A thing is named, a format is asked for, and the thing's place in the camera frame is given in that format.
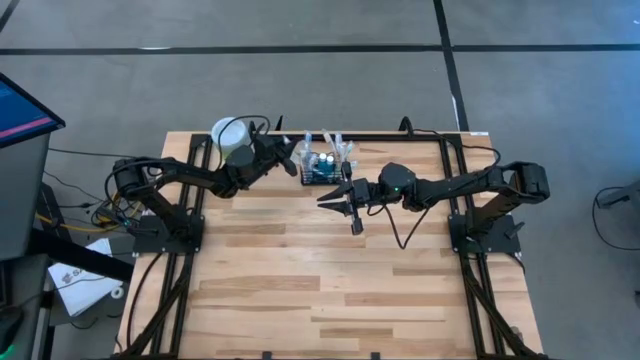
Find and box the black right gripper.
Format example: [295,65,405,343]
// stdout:
[315,159,383,237]

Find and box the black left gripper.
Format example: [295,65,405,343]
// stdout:
[252,132,301,178]

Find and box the orange toothbrush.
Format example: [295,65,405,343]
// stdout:
[333,132,346,169]

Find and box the green white wipes canister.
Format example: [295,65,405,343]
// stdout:
[210,116,252,162]

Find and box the black stand beam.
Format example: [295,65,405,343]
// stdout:
[27,227,135,284]

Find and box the white paper box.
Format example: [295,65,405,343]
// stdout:
[47,237,125,318]

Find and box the blue screen monitor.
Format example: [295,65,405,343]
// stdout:
[0,72,67,150]

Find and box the grey stand foot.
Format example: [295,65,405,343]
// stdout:
[597,180,640,209]

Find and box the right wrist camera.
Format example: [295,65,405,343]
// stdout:
[353,179,371,205]

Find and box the black wire basket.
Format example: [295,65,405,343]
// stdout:
[299,152,348,186]

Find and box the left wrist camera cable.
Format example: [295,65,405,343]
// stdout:
[215,114,271,166]

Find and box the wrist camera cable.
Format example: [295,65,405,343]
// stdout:
[215,114,271,166]
[367,202,431,250]

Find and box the black aluminium table frame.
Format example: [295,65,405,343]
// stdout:
[112,130,551,360]

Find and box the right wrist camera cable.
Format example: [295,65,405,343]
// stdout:
[367,202,431,250]

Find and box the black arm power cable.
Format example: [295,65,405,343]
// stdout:
[414,128,502,169]

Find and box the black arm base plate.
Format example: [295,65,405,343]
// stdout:
[133,214,205,254]
[449,214,521,255]

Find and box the black under-table cable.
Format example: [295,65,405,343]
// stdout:
[125,251,166,351]

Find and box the yellow cable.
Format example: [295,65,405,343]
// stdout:
[34,199,136,235]

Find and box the black looped floor cable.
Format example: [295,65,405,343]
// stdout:
[592,186,640,252]

